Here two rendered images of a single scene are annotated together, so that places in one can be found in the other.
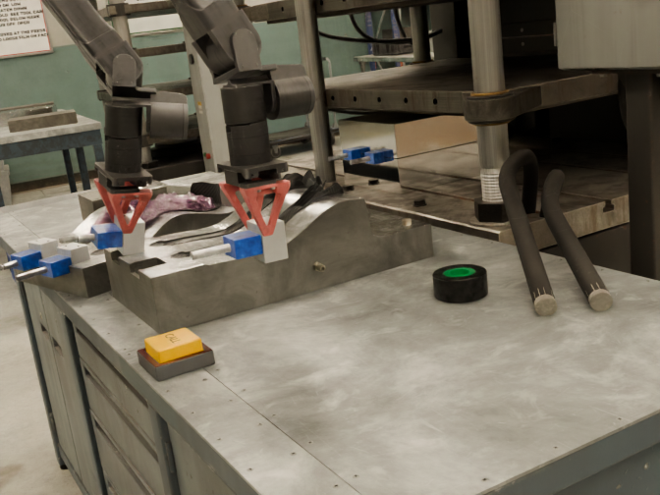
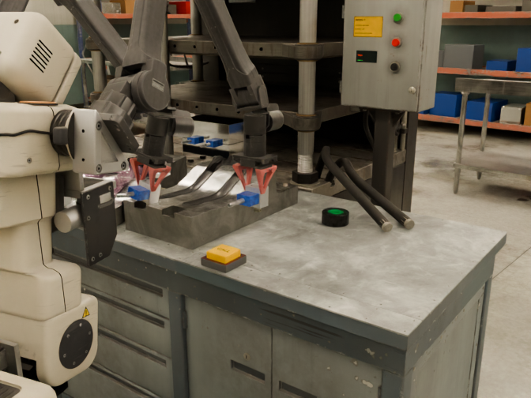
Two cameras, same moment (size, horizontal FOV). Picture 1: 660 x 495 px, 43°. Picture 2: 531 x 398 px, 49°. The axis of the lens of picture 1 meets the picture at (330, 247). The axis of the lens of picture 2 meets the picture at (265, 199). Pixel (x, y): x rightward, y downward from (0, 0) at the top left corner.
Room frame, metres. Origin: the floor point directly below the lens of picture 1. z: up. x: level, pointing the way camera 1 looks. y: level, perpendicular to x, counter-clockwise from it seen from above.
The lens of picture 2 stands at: (-0.18, 0.70, 1.37)
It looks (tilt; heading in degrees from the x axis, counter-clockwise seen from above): 17 degrees down; 334
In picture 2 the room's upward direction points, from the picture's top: straight up
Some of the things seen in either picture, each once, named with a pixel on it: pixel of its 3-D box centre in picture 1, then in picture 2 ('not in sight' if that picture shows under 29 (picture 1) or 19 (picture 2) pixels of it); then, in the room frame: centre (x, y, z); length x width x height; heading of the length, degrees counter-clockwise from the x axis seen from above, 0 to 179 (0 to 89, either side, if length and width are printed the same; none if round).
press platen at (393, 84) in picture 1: (459, 102); (246, 111); (2.32, -0.40, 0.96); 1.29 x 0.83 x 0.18; 28
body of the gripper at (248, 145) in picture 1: (249, 148); (254, 148); (1.14, 0.09, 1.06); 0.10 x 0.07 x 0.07; 28
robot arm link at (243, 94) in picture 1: (247, 103); (256, 123); (1.15, 0.09, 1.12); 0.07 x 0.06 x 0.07; 123
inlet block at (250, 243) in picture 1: (236, 246); (245, 199); (1.12, 0.13, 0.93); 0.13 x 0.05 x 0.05; 117
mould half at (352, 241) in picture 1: (268, 239); (216, 194); (1.40, 0.10, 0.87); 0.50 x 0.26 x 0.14; 118
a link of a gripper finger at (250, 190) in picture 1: (259, 200); (258, 175); (1.13, 0.09, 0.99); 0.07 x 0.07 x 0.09; 27
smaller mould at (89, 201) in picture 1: (126, 202); not in sight; (2.10, 0.50, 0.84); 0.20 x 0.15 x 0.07; 118
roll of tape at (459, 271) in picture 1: (460, 283); (335, 217); (1.18, -0.19, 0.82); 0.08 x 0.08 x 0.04
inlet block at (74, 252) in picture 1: (50, 267); not in sight; (1.44, 0.49, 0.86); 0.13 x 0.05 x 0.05; 135
